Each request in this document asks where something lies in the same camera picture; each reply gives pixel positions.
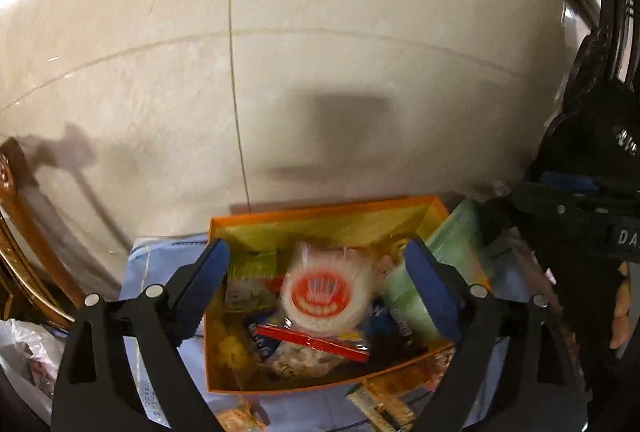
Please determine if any orange cardboard box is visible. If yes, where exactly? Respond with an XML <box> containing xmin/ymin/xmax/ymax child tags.
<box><xmin>204</xmin><ymin>195</ymin><xmax>453</xmax><ymax>395</ymax></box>

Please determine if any light blue tablecloth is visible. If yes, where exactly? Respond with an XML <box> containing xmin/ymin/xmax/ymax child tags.
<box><xmin>122</xmin><ymin>232</ymin><xmax>553</xmax><ymax>432</ymax></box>

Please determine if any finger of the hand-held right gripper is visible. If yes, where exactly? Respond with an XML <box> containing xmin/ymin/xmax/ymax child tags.
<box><xmin>477</xmin><ymin>197</ymin><xmax>523</xmax><ymax>258</ymax></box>
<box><xmin>530</xmin><ymin>169</ymin><xmax>603</xmax><ymax>199</ymax></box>

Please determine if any red strip snack packet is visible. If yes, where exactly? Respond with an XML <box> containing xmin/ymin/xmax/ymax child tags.
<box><xmin>255</xmin><ymin>322</ymin><xmax>372</xmax><ymax>364</ymax></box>

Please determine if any clear popcorn packet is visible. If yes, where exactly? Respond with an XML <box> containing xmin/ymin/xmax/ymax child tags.
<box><xmin>269</xmin><ymin>341</ymin><xmax>343</xmax><ymax>379</ymax></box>

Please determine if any person's right hand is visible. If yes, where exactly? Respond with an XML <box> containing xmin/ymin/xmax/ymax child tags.
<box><xmin>609</xmin><ymin>262</ymin><xmax>633</xmax><ymax>352</ymax></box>

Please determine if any blue snack packet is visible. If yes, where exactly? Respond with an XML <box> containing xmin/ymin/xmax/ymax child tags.
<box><xmin>244</xmin><ymin>312</ymin><xmax>282</xmax><ymax>359</ymax></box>

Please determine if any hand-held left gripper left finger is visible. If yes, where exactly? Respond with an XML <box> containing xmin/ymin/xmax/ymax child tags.
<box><xmin>50</xmin><ymin>237</ymin><xmax>232</xmax><ymax>432</ymax></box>

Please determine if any round white red-logo packet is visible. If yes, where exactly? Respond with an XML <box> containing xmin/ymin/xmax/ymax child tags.
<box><xmin>279</xmin><ymin>241</ymin><xmax>377</xmax><ymax>334</ymax></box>

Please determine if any white plastic bag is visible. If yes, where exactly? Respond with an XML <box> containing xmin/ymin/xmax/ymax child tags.
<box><xmin>0</xmin><ymin>318</ymin><xmax>67</xmax><ymax>424</ymax></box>

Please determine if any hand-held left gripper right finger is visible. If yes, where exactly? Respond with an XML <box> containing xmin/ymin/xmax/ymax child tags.
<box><xmin>402</xmin><ymin>237</ymin><xmax>592</xmax><ymax>432</ymax></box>

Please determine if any pale green snack bag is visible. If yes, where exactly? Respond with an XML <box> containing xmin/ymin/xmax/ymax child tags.
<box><xmin>384</xmin><ymin>199</ymin><xmax>495</xmax><ymax>344</ymax></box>

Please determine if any orange cracker packet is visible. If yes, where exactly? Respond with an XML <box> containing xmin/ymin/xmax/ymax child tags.
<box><xmin>216</xmin><ymin>403</ymin><xmax>268</xmax><ymax>432</ymax></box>

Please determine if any yellow-green small packet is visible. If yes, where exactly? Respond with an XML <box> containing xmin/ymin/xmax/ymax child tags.
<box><xmin>227</xmin><ymin>249</ymin><xmax>279</xmax><ymax>282</ymax></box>

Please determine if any dark carved chair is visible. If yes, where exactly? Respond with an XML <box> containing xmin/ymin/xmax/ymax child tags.
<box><xmin>562</xmin><ymin>0</ymin><xmax>640</xmax><ymax>113</ymax></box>

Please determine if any beige snack bar packet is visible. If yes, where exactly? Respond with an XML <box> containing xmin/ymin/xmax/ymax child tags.
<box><xmin>344</xmin><ymin>383</ymin><xmax>417</xmax><ymax>432</ymax></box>

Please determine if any brown wooden chair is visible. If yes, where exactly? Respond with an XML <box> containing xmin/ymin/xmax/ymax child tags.
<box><xmin>0</xmin><ymin>137</ymin><xmax>87</xmax><ymax>329</ymax></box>

